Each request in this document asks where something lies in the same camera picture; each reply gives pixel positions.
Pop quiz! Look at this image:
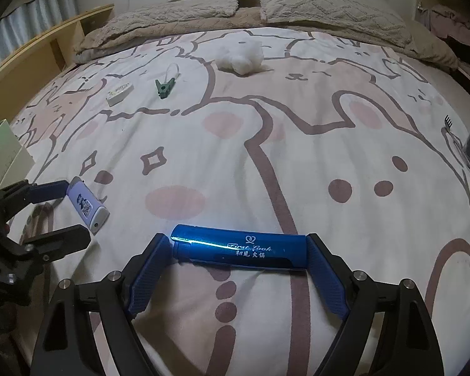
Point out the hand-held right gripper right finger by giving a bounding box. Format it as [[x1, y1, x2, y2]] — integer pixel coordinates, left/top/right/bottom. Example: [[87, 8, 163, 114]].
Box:
[[305, 233, 445, 376]]

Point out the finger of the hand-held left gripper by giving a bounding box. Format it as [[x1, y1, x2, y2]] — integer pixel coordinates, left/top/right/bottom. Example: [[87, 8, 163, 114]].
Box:
[[0, 179, 70, 220], [23, 224, 91, 263]]

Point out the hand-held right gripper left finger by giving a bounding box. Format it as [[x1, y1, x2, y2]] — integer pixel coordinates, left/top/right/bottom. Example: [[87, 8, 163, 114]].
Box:
[[29, 233, 173, 376]]

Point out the light purple lighter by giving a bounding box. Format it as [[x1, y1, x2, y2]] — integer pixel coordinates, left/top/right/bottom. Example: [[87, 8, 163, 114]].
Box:
[[66, 177, 110, 236]]

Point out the white storage box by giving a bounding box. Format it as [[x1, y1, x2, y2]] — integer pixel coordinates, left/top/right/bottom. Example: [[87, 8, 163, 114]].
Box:
[[0, 119, 35, 196]]

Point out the blue lighter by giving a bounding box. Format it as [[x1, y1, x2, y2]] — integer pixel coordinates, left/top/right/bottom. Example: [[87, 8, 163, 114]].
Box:
[[170, 224, 310, 271]]

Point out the printed bunny blanket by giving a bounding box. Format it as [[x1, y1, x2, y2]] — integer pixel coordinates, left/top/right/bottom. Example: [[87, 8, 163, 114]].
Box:
[[8, 27, 470, 376]]

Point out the green clothes clip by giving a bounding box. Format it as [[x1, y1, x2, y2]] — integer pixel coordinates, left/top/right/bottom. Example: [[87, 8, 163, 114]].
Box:
[[154, 64, 181, 99]]

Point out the wooden bedside shelf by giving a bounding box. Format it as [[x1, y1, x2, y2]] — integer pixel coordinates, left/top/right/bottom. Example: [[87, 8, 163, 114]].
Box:
[[0, 4, 115, 114]]

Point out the pale blue curtain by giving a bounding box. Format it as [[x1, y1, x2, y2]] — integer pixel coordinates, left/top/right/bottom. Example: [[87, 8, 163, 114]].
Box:
[[0, 0, 79, 71]]

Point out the beige quilted pillow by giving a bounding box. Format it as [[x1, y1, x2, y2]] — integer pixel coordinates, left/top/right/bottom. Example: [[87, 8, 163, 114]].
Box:
[[258, 0, 412, 50], [74, 0, 239, 63]]

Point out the white cotton wad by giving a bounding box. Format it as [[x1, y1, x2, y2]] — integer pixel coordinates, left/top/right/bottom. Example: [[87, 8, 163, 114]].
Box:
[[213, 38, 271, 74]]

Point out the pile of clothes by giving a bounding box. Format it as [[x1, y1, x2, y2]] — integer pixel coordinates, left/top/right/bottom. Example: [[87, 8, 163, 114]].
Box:
[[419, 4, 470, 48]]

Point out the small black wire brush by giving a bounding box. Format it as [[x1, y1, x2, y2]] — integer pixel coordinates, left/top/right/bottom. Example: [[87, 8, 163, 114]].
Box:
[[442, 115, 470, 173]]

